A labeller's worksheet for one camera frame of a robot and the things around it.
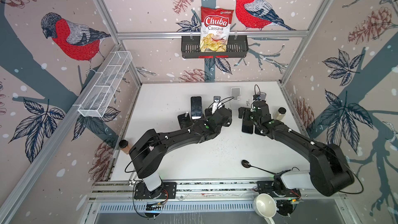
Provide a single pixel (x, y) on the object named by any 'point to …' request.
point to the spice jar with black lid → (280, 114)
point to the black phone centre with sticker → (216, 99)
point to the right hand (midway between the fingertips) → (244, 111)
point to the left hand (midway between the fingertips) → (223, 109)
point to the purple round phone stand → (263, 95)
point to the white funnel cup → (265, 206)
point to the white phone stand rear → (235, 92)
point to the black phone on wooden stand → (196, 107)
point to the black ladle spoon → (246, 164)
